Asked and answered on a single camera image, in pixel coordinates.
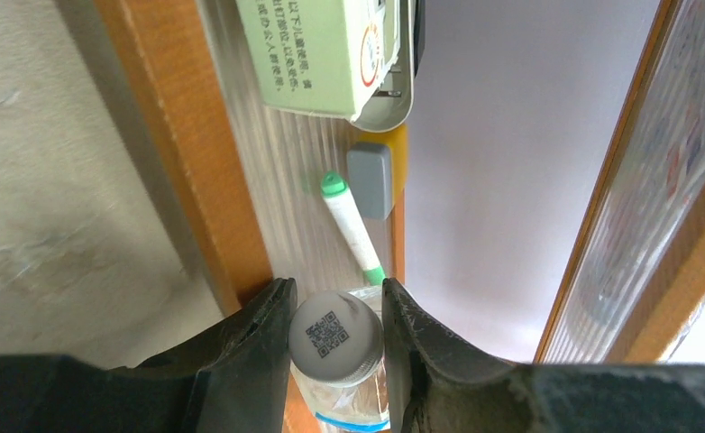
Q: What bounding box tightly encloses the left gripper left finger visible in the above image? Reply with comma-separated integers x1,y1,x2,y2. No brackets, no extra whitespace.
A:
0,279,297,432

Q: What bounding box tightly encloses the clear bottle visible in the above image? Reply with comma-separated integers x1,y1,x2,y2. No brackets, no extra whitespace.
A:
288,286,390,432

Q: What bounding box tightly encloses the grey yellow eraser block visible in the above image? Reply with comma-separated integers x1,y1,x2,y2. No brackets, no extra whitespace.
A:
346,124,408,220

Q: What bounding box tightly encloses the white box on bottom shelf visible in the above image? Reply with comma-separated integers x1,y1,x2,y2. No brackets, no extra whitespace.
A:
236,0,401,121

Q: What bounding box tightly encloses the wooden three-tier shelf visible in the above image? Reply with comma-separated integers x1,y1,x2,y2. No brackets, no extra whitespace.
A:
92,0,705,433

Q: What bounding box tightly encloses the green white marker pen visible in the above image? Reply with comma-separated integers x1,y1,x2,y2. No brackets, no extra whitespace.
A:
320,170,386,286

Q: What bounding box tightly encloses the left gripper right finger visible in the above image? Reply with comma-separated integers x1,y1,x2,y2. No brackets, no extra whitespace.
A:
382,279,705,432

